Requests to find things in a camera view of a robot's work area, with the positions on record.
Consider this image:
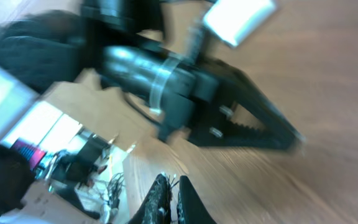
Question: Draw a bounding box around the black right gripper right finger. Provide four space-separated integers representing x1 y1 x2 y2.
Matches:
177 175 216 224

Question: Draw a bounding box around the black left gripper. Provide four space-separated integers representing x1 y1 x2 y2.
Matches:
101 45 304 151

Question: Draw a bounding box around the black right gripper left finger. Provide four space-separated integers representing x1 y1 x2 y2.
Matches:
127 173 172 224

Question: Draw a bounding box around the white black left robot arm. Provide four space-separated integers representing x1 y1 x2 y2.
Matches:
0 1 301 151

